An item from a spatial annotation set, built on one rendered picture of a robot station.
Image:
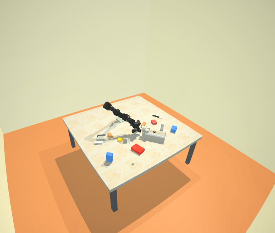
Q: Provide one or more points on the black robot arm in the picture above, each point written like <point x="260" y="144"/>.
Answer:
<point x="125" y="117"/>

